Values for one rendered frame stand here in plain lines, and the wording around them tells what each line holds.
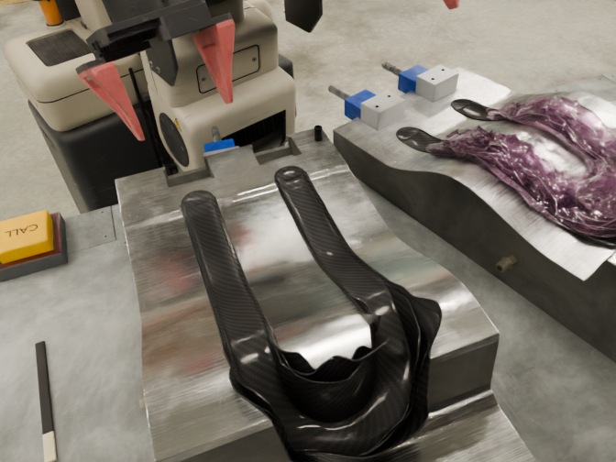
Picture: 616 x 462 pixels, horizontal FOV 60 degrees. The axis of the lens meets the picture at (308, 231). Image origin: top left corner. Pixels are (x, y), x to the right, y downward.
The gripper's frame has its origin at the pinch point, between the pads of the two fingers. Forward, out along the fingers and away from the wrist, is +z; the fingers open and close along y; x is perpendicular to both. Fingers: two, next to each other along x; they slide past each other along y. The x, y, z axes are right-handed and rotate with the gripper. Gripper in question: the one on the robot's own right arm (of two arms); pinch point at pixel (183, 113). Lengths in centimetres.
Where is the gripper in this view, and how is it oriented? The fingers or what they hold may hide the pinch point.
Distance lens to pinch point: 55.1
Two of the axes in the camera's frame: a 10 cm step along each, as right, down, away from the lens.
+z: 3.2, 8.8, 3.6
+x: -5.1, -1.6, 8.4
